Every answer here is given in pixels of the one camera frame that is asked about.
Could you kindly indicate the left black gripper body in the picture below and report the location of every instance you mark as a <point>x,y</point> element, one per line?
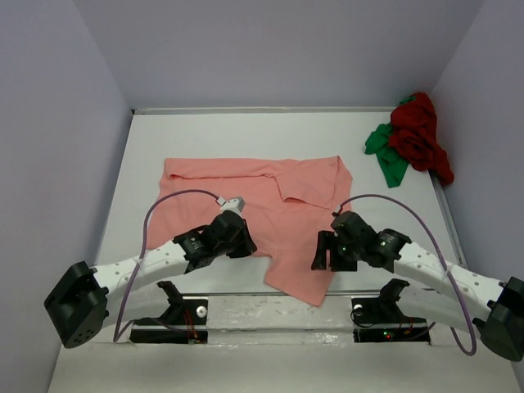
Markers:
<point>237,246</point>

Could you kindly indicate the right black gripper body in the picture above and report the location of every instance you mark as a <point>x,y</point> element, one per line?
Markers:
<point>354,249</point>

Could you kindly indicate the pink t shirt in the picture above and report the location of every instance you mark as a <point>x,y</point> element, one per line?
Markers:
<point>287,202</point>

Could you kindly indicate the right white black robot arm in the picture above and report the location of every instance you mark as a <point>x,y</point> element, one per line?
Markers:
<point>425,286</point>

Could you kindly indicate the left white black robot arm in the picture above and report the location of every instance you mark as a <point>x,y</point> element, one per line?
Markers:
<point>87,299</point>

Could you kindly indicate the green t shirt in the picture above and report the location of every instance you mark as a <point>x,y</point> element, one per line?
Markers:
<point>392,164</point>

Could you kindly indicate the red t shirt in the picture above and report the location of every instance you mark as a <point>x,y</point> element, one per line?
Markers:
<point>414,123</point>

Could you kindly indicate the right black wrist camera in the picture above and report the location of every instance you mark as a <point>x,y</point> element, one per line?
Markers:
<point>350,227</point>

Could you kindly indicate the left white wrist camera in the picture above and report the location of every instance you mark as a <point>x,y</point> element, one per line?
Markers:
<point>236,204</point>

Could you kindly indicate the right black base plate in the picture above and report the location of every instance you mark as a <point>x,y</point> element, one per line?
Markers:
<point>379,319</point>

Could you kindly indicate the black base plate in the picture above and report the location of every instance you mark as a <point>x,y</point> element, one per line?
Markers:
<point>184,322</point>
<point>379,319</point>

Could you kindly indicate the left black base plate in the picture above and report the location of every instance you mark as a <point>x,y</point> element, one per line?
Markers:
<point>184,322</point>

